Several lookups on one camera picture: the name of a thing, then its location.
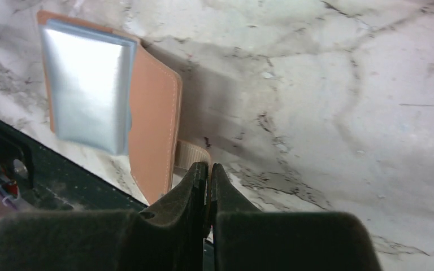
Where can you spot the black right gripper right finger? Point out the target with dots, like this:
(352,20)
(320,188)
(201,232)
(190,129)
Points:
(246,238)

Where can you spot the tan leather card holder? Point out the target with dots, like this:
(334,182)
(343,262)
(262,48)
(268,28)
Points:
(106,91)

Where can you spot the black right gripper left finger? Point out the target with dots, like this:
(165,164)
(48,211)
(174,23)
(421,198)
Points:
(167,235)

